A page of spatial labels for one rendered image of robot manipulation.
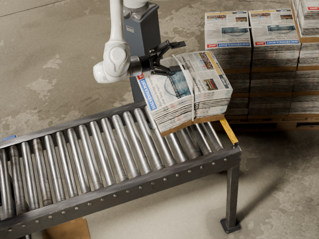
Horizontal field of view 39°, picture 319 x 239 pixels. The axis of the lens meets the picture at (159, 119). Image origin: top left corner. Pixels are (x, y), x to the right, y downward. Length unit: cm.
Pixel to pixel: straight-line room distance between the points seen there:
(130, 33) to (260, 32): 82
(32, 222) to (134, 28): 134
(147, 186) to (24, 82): 218
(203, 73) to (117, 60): 54
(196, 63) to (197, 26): 217
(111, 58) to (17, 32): 302
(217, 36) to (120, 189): 122
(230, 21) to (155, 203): 131
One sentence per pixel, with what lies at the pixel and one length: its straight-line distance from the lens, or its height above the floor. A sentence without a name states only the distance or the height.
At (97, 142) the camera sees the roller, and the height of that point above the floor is 80.
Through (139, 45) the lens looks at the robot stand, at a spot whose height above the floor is 80.
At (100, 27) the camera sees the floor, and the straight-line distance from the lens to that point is 454.
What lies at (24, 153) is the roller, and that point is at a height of 80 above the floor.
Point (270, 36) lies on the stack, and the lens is 294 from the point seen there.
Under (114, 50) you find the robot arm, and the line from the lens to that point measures 182.
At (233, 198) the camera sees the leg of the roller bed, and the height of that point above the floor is 36.
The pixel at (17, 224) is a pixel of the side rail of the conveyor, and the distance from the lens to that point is 229.
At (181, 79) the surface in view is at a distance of 215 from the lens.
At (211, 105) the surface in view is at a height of 105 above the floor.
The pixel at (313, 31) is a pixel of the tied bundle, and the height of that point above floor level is 92.
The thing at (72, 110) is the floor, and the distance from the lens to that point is 377.
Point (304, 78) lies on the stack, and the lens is 311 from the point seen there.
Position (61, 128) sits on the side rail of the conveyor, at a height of 80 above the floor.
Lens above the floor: 266
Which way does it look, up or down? 49 degrees down
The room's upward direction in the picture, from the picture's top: 8 degrees counter-clockwise
